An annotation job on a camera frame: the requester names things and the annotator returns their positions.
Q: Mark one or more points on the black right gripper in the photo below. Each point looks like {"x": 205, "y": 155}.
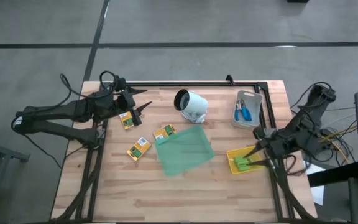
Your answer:
{"x": 278, "y": 143}

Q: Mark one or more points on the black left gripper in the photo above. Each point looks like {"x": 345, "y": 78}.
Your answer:
{"x": 124, "y": 104}

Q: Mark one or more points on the yellow crayon box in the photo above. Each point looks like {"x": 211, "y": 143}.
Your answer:
{"x": 138, "y": 148}
{"x": 165, "y": 131}
{"x": 126, "y": 119}

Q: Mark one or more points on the white security camera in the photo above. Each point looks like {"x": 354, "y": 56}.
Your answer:
{"x": 194, "y": 104}

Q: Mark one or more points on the green translucent plastic tray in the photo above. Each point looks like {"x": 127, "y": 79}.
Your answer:
{"x": 185, "y": 149}

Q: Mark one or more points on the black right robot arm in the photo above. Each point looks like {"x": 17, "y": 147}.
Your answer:
{"x": 303, "y": 130}

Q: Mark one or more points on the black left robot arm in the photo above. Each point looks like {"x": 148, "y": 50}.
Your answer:
{"x": 57, "y": 112}

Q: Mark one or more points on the yellow plastic basket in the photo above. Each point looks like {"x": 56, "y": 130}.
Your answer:
{"x": 232, "y": 168}

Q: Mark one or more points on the grey plastic bin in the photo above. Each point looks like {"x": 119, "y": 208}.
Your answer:
{"x": 255, "y": 105}

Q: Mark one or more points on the white paper sheet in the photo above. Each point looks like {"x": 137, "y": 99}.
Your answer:
{"x": 317, "y": 193}

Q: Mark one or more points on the black beam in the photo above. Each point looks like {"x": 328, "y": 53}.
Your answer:
{"x": 334, "y": 175}

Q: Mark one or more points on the dark grey metal stand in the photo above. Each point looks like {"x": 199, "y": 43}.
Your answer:
{"x": 11, "y": 154}

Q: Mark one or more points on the black floor object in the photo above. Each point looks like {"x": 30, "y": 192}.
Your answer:
{"x": 297, "y": 1}

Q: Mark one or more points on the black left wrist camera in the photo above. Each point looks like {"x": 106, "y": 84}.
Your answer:
{"x": 120, "y": 84}

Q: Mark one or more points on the black metal table frame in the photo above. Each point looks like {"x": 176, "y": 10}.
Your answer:
{"x": 197, "y": 84}

